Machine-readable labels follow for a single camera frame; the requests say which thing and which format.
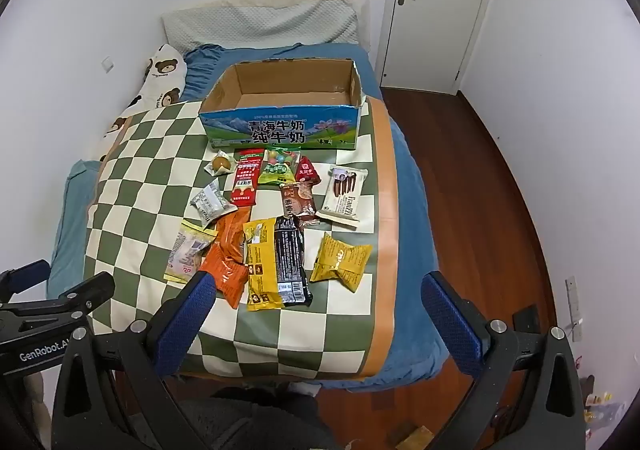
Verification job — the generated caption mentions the white pillow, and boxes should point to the white pillow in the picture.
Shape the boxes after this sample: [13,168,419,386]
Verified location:
[161,0,369,57]

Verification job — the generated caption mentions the square orange snack packet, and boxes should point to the square orange snack packet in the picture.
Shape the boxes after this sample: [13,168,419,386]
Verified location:
[199,240,250,309]

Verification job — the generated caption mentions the brown snack packet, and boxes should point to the brown snack packet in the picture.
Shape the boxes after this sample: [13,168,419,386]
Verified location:
[279,181,321,228]

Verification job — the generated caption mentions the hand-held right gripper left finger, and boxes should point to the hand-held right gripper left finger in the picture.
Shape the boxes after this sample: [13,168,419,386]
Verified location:
[51,271,217,450]

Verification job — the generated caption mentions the bear print pillow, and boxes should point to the bear print pillow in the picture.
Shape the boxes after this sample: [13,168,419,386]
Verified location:
[102,44,189,139]

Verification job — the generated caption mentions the silver white snack packet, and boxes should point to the silver white snack packet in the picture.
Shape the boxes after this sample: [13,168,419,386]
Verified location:
[191,180,239,226]

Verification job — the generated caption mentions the blue bed sheet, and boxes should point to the blue bed sheet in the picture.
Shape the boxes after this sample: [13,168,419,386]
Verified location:
[46,43,451,390]

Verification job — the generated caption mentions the small yellow snack packet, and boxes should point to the small yellow snack packet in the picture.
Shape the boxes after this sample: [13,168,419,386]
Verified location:
[310,231,373,294]

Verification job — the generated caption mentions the white power strip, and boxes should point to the white power strip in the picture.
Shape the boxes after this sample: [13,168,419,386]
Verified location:
[565,275,586,343]

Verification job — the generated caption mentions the white chocolate stick packet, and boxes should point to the white chocolate stick packet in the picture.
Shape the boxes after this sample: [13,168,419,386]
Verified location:
[315,165,369,229]

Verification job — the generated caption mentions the long orange snack packet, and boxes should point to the long orange snack packet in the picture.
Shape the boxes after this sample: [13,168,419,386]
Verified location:
[215,206,252,256]

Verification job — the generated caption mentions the colourful clutter pile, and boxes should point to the colourful clutter pile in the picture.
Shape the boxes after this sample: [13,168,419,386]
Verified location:
[580,374,628,433]

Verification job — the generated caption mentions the green candy bag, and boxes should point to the green candy bag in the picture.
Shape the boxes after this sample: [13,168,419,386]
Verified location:
[258,147,301,186]

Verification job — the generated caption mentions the green checkered blanket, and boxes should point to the green checkered blanket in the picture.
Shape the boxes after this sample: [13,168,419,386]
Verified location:
[82,98,401,379]

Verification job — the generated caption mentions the small cardboard piece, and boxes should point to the small cardboard piece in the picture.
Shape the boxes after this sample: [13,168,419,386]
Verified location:
[394,422,436,449]

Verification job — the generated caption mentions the small dark red packet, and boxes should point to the small dark red packet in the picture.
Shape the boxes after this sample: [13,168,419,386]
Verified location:
[294,155,321,184]

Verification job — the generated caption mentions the long red snack packet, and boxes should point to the long red snack packet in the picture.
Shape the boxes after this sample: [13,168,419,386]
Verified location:
[231,149,264,207]

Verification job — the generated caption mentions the black floor item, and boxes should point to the black floor item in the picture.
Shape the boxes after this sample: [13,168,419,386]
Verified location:
[512,304,542,337]

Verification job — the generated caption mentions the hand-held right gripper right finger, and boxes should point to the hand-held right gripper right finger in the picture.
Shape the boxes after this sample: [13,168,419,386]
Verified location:
[421,271,586,450]

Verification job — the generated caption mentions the printed cardboard box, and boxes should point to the printed cardboard box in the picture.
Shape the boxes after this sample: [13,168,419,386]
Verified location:
[198,59,370,151]

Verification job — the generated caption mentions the clear packet with brown bun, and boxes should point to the clear packet with brown bun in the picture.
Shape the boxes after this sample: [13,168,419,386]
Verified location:
[206,150,235,176]

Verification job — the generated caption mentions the white door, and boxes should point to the white door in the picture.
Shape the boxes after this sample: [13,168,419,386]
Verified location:
[379,0,502,94]

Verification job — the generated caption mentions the pale yellow snack packet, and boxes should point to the pale yellow snack packet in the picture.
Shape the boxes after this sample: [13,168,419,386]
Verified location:
[164,219,218,285]

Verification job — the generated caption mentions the yellow and black snack packet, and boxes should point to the yellow and black snack packet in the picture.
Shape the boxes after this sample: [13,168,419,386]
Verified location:
[242,219,285,312]

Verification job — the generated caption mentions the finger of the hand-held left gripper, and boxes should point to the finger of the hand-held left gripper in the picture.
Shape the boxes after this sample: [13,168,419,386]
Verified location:
[0,273,116,326]
[0,260,51,298]

